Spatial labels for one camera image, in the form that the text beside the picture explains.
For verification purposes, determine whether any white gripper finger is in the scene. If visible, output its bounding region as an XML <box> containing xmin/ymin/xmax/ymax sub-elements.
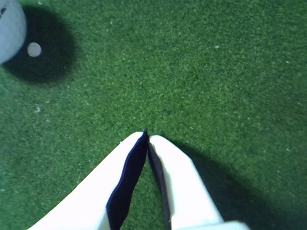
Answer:
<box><xmin>147</xmin><ymin>135</ymin><xmax>250</xmax><ymax>230</ymax></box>
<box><xmin>27</xmin><ymin>128</ymin><xmax>148</xmax><ymax>230</ymax></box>

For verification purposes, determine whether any long green turf mat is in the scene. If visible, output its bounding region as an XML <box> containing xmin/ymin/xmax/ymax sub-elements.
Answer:
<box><xmin>0</xmin><ymin>0</ymin><xmax>307</xmax><ymax>230</ymax></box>

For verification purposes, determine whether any small white dot marker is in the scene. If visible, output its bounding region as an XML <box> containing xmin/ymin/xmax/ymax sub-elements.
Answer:
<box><xmin>27</xmin><ymin>42</ymin><xmax>42</xmax><ymax>58</ymax></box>

